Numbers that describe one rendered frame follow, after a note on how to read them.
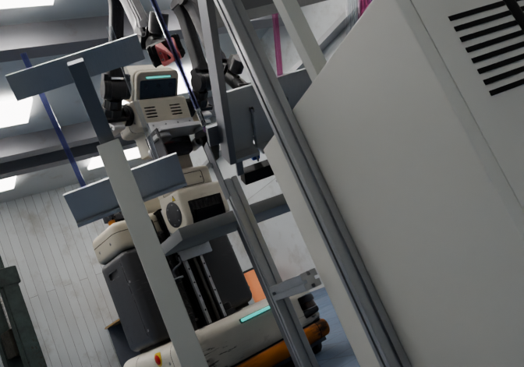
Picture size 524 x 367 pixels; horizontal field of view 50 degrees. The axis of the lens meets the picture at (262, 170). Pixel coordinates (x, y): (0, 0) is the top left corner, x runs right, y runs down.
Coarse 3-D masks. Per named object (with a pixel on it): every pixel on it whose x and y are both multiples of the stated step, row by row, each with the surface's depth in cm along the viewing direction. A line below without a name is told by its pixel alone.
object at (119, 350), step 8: (104, 328) 916; (112, 328) 916; (120, 328) 922; (112, 336) 912; (120, 336) 917; (120, 344) 912; (128, 344) 918; (120, 352) 908; (128, 352) 913; (136, 352) 919; (120, 360) 903
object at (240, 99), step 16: (288, 80) 159; (304, 80) 162; (240, 96) 154; (256, 96) 157; (288, 96) 162; (240, 112) 157; (256, 112) 159; (240, 128) 159; (256, 128) 162; (240, 144) 162
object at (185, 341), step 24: (120, 144) 145; (120, 168) 143; (120, 192) 141; (144, 216) 141; (144, 240) 139; (144, 264) 138; (168, 288) 137; (168, 312) 135; (192, 336) 135; (192, 360) 133
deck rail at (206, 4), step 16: (208, 0) 133; (208, 16) 135; (208, 32) 139; (208, 48) 143; (208, 64) 147; (224, 80) 145; (224, 96) 147; (224, 112) 150; (224, 128) 153; (224, 144) 157
